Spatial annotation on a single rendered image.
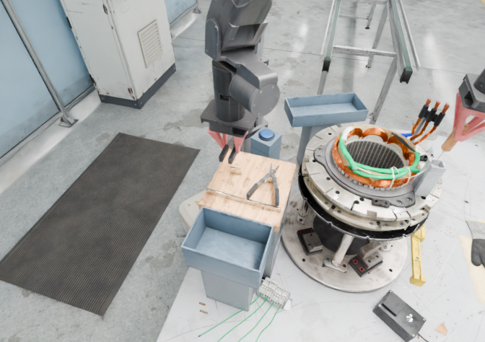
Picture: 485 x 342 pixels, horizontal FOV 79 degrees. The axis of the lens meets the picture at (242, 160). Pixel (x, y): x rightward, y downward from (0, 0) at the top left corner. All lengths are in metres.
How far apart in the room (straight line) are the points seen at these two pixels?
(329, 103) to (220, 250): 0.64
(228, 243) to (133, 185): 1.58
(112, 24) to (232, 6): 2.24
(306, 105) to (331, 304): 0.62
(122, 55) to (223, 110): 2.23
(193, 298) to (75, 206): 1.52
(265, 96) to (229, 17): 0.12
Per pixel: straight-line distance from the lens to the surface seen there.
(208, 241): 0.72
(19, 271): 2.15
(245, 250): 0.70
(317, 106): 1.06
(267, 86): 0.44
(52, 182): 2.53
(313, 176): 0.71
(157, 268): 1.84
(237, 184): 0.71
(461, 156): 1.48
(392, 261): 1.00
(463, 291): 1.07
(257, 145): 0.89
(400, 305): 0.90
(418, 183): 0.74
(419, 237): 1.08
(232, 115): 0.53
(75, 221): 2.19
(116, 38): 2.67
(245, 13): 0.43
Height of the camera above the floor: 1.61
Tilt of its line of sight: 45 degrees down
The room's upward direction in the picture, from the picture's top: straight up
